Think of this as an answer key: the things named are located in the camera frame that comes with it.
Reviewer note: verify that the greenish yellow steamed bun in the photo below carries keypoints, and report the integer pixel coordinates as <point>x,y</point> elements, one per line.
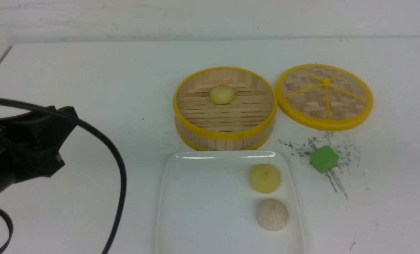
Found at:
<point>264,178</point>

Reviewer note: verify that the white steamed bun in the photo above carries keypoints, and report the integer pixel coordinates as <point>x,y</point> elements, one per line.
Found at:
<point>272,214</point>

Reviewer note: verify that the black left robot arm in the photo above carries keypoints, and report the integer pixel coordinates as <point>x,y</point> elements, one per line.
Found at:
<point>30,145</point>

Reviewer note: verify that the white rectangular plate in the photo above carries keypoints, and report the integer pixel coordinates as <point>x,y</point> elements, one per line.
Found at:
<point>207,206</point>

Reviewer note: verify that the bamboo steamer basket yellow rims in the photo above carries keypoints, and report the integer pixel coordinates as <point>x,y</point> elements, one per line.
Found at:
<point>245,123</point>

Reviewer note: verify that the green cube block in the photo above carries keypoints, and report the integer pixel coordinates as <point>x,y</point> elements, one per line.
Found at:
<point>324,159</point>

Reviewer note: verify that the bamboo steamer lid yellow rim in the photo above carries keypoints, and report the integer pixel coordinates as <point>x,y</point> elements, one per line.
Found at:
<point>324,97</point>

